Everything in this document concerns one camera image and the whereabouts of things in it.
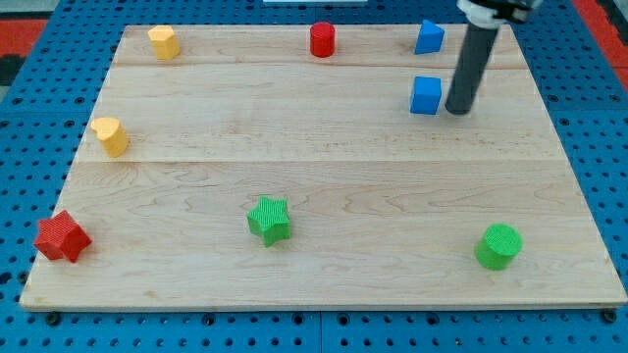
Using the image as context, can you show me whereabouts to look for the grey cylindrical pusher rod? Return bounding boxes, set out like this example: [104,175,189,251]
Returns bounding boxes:
[445,24,498,115]

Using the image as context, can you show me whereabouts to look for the blue cube block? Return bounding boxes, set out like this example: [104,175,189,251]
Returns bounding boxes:
[409,76,442,115]

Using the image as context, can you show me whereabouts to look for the red cylinder block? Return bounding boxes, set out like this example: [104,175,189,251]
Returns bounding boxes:
[309,22,336,58]

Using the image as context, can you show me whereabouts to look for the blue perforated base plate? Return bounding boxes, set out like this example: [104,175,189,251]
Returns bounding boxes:
[1,0,627,352]

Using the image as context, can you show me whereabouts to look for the yellow heart block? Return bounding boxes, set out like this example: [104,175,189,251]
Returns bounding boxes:
[90,117,130,158]

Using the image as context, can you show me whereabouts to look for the yellow pentagon block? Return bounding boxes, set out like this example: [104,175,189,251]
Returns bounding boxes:
[147,25,181,60]

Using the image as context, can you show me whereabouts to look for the red star block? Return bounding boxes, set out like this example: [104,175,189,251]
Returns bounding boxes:
[33,211,92,263]

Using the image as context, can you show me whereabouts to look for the blue triangular prism block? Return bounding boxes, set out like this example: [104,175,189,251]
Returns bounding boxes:
[414,20,445,55]

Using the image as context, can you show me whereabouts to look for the green star block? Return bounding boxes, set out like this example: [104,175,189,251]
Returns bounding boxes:
[247,196,291,247]

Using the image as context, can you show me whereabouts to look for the green cylinder block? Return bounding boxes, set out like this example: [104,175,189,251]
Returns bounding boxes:
[474,224,523,271]

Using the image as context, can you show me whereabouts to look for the light wooden board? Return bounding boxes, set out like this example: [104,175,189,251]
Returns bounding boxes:
[21,25,627,312]

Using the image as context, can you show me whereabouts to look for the white and black rod mount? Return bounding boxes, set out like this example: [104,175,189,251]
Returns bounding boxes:
[456,0,543,28]

